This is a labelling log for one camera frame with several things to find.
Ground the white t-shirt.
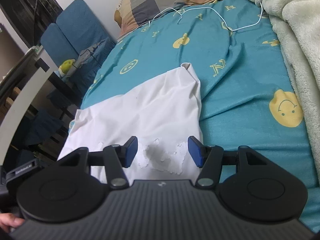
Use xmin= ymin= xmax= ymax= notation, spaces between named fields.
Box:
xmin=60 ymin=63 xmax=202 ymax=182

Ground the light green fleece blanket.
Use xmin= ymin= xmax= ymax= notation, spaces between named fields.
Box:
xmin=232 ymin=0 xmax=320 ymax=160

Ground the white black desk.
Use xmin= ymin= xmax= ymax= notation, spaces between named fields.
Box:
xmin=1 ymin=58 xmax=82 ymax=164

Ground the green yellow plush toy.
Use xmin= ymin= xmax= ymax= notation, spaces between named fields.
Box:
xmin=58 ymin=59 xmax=75 ymax=77

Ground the green box on windowsill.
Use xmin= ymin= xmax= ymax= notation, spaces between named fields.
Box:
xmin=33 ymin=45 xmax=43 ymax=55

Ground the person's left hand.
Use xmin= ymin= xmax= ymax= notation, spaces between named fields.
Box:
xmin=0 ymin=213 xmax=25 ymax=233

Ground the dark window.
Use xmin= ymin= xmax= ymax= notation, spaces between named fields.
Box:
xmin=1 ymin=0 xmax=63 ymax=47

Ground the teal patterned bed sheet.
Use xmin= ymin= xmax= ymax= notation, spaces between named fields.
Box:
xmin=81 ymin=0 xmax=319 ymax=231

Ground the grey shark plush toy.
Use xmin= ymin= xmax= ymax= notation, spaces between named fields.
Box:
xmin=73 ymin=39 xmax=107 ymax=69

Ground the white charging cable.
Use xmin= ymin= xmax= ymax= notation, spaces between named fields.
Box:
xmin=147 ymin=0 xmax=264 ymax=32

